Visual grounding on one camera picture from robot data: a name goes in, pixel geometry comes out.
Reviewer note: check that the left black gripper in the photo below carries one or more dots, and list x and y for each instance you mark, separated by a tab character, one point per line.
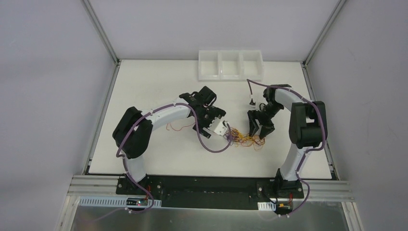
208	121

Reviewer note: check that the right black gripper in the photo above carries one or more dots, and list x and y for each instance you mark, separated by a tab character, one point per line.
261	117

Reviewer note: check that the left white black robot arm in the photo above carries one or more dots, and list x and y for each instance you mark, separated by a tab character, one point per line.
132	133

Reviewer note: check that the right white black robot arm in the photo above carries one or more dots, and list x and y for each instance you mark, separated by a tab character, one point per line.
307	132

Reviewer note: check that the white three-compartment tray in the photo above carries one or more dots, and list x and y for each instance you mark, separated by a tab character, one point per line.
230	65

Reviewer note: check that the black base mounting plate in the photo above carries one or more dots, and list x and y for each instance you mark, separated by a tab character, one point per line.
205	192

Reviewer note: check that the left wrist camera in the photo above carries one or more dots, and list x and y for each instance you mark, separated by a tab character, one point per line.
218	127

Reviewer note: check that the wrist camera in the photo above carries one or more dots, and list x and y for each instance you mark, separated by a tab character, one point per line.
252	103
218	127

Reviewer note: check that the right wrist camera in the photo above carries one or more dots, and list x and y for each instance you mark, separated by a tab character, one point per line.
252	103

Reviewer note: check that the right white slotted cable duct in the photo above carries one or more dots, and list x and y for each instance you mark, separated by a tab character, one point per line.
266	206

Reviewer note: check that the white slotted cable duct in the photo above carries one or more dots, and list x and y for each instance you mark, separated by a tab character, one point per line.
266	206
105	201

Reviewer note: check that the aluminium frame rail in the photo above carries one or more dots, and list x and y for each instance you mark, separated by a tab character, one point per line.
321	190

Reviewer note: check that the left white slotted cable duct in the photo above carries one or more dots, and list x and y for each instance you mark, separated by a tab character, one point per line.
105	201

